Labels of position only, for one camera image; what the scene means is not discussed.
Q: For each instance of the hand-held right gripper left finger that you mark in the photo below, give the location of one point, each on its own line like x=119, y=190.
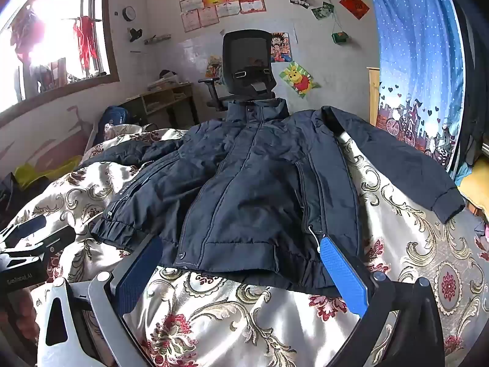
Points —
x=139, y=271

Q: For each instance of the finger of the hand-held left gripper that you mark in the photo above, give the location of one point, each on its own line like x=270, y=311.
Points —
x=46, y=242
x=26, y=224

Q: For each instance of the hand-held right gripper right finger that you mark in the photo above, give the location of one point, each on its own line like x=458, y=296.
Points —
x=344, y=275

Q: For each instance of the navy blue padded jacket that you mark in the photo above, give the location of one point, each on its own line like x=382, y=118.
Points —
x=248, y=183

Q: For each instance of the person's left hand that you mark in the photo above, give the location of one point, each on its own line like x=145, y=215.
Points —
x=19, y=313

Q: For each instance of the yellow-green cloth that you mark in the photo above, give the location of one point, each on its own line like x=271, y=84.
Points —
x=42, y=170

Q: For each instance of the floral satin blanket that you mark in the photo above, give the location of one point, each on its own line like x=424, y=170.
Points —
x=229, y=325

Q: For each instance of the blue backpack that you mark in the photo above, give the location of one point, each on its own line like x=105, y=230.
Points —
x=114, y=118

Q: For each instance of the yellow cloth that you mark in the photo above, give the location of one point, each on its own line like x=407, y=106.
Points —
x=475, y=187

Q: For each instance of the wooden desk with shelves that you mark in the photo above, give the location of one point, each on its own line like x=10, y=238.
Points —
x=164, y=101

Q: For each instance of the light wooden board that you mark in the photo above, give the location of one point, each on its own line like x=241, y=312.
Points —
x=373, y=95

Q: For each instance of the red hanging cloth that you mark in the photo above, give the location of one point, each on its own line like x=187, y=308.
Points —
x=84, y=42

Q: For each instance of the black cap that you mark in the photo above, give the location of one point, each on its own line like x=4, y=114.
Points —
x=167, y=74

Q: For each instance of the blue printed curtain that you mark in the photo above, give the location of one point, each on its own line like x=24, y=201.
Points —
x=416, y=65

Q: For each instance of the green hanging pouch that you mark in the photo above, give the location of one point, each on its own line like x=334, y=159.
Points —
x=340, y=37

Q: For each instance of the black mesh office chair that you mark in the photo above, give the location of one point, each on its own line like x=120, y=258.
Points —
x=244, y=51

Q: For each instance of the window with brown frame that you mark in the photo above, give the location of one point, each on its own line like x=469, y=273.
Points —
x=57, y=46

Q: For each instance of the yellow bear wall poster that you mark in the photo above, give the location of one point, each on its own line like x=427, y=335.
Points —
x=300, y=80

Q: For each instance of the small cartoon wall poster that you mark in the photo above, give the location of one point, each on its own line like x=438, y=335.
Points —
x=214, y=67

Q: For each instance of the small wall shelf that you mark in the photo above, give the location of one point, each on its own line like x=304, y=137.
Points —
x=156, y=39

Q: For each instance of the round wall clock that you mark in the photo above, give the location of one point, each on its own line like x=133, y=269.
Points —
x=128, y=13

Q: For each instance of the cartoon fighter wall poster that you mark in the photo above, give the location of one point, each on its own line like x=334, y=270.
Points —
x=280, y=47

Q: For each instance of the green wall photo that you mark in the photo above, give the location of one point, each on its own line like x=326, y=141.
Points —
x=323, y=10

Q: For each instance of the red paper wall square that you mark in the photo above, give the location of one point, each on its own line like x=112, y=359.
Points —
x=354, y=5

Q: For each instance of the black and white wall photos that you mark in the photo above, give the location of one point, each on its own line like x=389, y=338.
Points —
x=299, y=0

